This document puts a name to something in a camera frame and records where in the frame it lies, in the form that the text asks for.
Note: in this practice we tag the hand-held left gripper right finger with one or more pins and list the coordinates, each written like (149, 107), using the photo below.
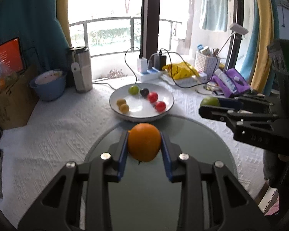
(166, 156)

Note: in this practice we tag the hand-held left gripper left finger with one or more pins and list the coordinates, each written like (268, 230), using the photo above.
(122, 154)

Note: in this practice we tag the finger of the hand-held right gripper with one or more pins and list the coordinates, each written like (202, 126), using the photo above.
(231, 103)
(216, 113)

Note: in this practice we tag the green tomato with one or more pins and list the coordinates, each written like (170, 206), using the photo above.
(208, 101)
(133, 89)

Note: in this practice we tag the orange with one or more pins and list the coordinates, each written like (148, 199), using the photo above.
(144, 142)

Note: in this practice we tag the yellow tomato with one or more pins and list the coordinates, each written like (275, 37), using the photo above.
(124, 108)
(121, 101)

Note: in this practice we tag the white plate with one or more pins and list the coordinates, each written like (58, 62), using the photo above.
(137, 106)

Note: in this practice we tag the red tomato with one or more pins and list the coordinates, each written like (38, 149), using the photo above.
(160, 106)
(153, 97)

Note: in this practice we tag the dark purple tomato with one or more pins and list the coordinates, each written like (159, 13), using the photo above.
(144, 92)

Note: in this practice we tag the white tube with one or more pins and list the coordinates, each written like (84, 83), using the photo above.
(225, 77)

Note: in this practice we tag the purple pouch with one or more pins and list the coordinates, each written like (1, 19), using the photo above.
(233, 75)

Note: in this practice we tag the white plastic basket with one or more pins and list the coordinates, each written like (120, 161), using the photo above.
(207, 63)

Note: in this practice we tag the round grey glass mat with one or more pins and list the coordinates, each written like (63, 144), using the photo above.
(144, 197)

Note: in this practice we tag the yellow plastic bag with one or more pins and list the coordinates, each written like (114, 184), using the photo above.
(180, 69)

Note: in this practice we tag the yellow curtain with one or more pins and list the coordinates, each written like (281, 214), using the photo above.
(262, 28)
(62, 4)

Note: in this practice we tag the white textured tablecloth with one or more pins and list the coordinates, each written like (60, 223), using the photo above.
(62, 130)

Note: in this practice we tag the white desk lamp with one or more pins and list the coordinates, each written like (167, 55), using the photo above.
(238, 29)

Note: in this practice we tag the black charger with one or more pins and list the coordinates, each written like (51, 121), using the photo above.
(160, 61)

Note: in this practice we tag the white power strip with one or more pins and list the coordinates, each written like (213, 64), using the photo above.
(148, 75)

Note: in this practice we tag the white charger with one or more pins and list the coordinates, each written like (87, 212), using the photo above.
(142, 65)

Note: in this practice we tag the steel thermos cup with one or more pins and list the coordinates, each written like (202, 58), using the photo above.
(83, 69)

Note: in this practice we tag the light blue towel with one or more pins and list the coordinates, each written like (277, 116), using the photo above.
(214, 9)

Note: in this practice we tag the blue bowl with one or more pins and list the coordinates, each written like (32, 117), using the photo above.
(49, 89)

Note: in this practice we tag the balcony railing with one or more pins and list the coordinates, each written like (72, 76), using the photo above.
(132, 28)

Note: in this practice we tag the cardboard box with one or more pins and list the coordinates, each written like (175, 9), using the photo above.
(9, 105)

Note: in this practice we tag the tablet with red screen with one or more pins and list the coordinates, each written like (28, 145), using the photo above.
(10, 55)

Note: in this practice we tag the teal curtain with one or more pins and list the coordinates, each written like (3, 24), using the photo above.
(26, 16)

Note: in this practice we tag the dark window frame post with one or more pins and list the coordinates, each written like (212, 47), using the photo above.
(150, 16)

